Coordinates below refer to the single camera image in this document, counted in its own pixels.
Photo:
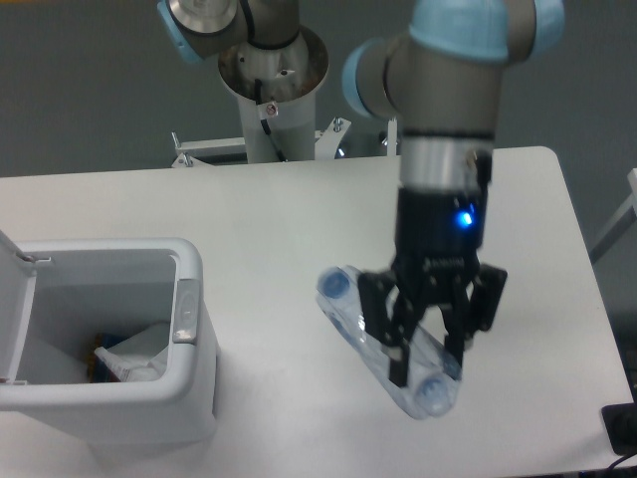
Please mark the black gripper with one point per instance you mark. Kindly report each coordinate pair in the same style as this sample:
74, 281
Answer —
437, 236

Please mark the clear plastic water bottle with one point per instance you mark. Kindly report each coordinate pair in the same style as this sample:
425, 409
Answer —
434, 376

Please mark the white plastic wrapper bag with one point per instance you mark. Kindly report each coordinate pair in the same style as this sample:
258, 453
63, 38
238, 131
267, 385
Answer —
142, 357

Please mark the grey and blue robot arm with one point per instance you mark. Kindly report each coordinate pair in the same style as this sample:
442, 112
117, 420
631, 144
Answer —
442, 81

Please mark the white trash can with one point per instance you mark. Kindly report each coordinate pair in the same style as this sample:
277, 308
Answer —
57, 295

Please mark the black device at table edge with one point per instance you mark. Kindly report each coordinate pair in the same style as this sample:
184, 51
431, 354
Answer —
620, 424

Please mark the white metal frame at right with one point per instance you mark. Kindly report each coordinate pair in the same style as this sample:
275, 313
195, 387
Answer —
620, 221

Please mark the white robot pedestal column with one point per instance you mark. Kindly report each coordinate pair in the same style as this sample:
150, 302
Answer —
276, 95

